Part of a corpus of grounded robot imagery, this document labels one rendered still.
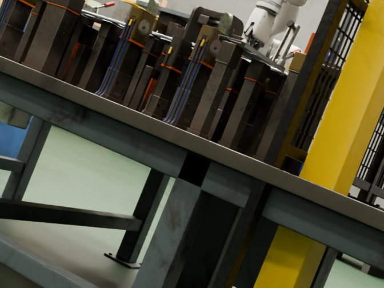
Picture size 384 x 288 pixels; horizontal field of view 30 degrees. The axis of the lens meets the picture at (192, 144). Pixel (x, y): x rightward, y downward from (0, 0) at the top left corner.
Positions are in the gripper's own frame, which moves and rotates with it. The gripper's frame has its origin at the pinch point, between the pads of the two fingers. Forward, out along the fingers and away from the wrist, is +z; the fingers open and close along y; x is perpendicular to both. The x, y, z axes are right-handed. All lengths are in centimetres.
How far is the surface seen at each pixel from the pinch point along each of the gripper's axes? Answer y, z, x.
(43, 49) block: 16, 25, -79
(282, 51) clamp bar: -19.5, -7.3, 0.0
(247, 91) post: 17.1, 14.2, 16.2
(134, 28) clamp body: 16.8, 6.2, -38.0
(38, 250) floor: -17, 103, -73
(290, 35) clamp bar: -20.6, -14.0, -0.1
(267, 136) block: 11.7, 25.0, 25.6
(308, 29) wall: -809, -190, -446
